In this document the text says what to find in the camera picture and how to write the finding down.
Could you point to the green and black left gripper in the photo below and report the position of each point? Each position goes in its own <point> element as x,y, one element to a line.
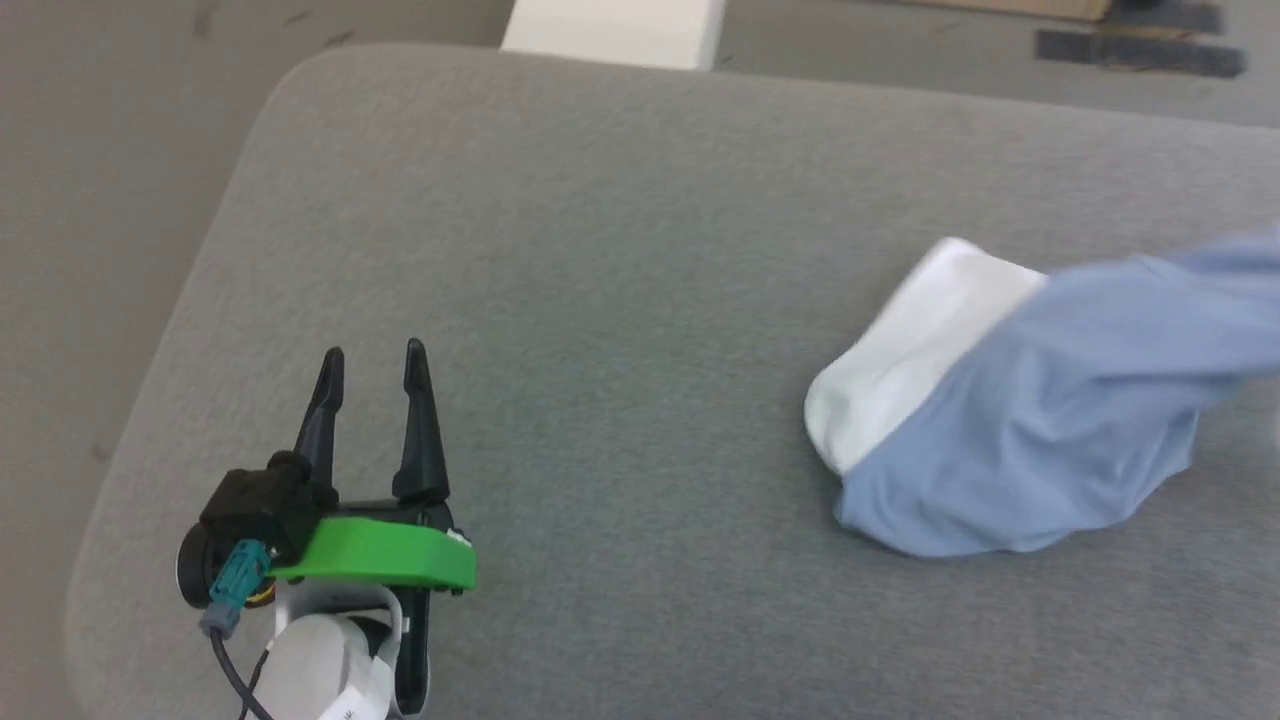
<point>385,555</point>

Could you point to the light blue and white garment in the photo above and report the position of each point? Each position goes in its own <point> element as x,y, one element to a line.
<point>1060,420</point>

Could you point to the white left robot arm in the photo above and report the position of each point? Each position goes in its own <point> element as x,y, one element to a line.
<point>320,660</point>

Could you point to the beige padded board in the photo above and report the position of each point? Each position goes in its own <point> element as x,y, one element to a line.
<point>640,300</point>

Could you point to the white rectangular box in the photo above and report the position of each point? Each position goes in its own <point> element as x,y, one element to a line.
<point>612,32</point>

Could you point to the long black tape strip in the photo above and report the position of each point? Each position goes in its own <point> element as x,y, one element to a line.
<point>1140,54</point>

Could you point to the short black tape strip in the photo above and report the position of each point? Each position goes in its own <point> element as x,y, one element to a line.
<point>1165,16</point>

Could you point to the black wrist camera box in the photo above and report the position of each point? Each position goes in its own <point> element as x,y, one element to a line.
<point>255,520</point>

